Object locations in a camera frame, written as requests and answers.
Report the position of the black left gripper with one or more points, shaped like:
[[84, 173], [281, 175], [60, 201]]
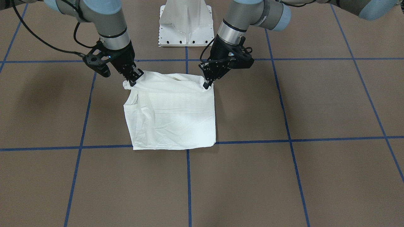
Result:
[[218, 52]]

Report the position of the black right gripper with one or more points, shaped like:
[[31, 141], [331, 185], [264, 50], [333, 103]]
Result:
[[122, 57]]

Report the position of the white long-sleeve printed shirt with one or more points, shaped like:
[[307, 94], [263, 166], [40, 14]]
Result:
[[170, 112]]

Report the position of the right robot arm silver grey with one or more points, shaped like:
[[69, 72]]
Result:
[[114, 45]]

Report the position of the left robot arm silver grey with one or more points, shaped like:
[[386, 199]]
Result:
[[272, 15]]

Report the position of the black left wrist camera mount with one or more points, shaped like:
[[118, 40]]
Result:
[[241, 58]]

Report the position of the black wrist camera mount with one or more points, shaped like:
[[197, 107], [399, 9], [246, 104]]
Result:
[[241, 58], [97, 59]]

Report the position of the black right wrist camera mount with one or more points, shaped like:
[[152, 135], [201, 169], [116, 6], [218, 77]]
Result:
[[97, 59]]

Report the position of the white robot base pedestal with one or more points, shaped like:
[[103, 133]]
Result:
[[185, 23]]

